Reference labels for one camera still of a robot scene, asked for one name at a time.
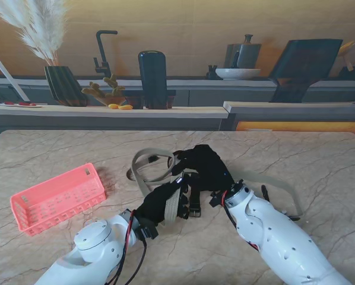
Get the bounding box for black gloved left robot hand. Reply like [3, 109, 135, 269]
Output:
[135, 177, 193, 228]

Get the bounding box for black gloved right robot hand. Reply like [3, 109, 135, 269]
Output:
[171, 144, 236, 198]

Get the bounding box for black leather belt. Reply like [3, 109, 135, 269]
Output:
[173, 150, 202, 219]

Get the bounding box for long beige woven belt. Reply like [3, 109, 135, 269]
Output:
[233, 170, 303, 222]

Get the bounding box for pink plastic storage basket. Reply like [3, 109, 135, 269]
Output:
[9, 162, 107, 238]

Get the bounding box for grey back cabinet counter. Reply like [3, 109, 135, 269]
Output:
[0, 75, 355, 107]

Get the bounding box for grey counter with orange light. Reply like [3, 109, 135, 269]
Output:
[223, 100, 355, 132]

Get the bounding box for small black bottles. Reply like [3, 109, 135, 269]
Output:
[206, 64, 219, 80]

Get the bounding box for white shallow bowl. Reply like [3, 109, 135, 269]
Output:
[215, 68, 262, 81]

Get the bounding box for grey jug with lid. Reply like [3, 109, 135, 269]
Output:
[224, 34, 262, 69]

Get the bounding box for cactus plant in bowl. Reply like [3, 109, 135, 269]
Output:
[81, 73, 126, 106]

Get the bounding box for dark slanted board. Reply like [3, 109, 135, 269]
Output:
[268, 38, 344, 104]

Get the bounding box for dark ribbed vase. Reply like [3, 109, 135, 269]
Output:
[43, 65, 89, 107]

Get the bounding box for black kitchen faucet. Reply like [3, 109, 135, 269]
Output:
[93, 30, 119, 78]

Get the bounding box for plate with red slices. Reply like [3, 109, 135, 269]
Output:
[0, 101, 44, 108]

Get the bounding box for yellow wooden utensil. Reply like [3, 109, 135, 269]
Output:
[337, 40, 355, 72]

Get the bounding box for white leaning slat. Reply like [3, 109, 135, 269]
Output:
[0, 60, 31, 102]

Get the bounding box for white pampas grass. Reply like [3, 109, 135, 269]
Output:
[0, 0, 68, 67]

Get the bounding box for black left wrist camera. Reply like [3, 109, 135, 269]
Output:
[137, 222, 159, 240]

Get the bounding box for right arm red black cables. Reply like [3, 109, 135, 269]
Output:
[221, 189, 261, 253]

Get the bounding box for arm red black cables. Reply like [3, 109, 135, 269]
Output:
[221, 189, 261, 253]
[106, 209, 148, 285]

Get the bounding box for left arm red black cables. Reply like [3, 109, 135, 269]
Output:
[106, 209, 148, 285]

